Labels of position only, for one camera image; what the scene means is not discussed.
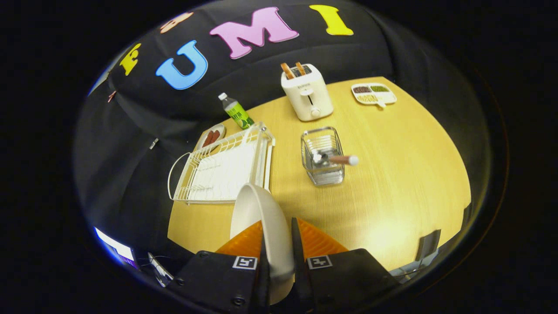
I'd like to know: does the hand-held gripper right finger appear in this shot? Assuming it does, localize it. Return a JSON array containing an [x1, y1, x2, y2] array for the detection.
[[291, 217, 399, 314]]

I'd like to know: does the dark grey upright panel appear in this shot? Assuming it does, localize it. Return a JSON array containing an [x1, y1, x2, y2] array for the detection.
[[414, 229, 442, 262]]

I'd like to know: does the metal spoon with red handle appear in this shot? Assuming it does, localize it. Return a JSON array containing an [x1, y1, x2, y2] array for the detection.
[[312, 152, 359, 166]]

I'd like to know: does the lit computer screen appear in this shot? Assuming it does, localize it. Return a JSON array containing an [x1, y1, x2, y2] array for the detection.
[[94, 227, 139, 269]]

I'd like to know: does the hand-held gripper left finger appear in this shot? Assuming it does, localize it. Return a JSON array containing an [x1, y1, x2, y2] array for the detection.
[[168, 220, 271, 314]]

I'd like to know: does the white wire dish rack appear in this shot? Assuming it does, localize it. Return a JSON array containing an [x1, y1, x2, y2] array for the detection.
[[167, 122, 276, 205]]

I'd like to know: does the beige round plate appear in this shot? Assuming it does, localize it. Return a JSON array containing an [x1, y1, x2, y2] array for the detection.
[[230, 183, 296, 306]]

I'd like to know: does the green label plastic bottle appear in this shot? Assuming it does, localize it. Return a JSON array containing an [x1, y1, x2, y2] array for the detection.
[[218, 92, 255, 130]]

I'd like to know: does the small oval white dish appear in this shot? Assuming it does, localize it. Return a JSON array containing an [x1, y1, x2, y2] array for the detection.
[[195, 123, 227, 151]]

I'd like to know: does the white divided snack tray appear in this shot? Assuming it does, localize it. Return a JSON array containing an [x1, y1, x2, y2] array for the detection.
[[351, 82, 398, 108]]

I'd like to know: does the white toaster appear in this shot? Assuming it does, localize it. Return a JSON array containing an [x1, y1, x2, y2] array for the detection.
[[281, 65, 334, 122]]

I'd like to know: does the metal wire basket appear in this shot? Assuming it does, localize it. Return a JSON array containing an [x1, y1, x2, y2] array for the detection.
[[300, 126, 345, 187]]

